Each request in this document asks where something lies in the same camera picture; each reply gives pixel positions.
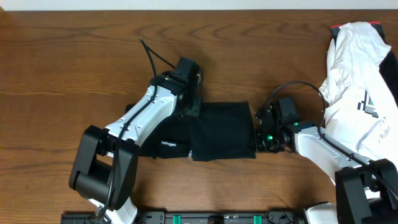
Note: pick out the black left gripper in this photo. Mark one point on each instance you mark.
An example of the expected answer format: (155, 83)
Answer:
(193, 104)

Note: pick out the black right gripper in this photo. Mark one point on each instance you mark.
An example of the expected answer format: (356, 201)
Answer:
(260, 146)

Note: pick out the black t-shirt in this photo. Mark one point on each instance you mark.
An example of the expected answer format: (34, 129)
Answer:
(223, 130)

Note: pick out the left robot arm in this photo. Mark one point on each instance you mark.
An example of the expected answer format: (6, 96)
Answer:
(105, 166)

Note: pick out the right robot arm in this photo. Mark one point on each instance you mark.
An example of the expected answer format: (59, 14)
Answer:
(366, 190)

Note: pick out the white clothes pile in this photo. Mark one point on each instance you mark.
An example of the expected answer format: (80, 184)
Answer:
(362, 128)

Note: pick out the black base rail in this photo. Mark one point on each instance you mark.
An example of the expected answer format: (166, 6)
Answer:
(272, 216)

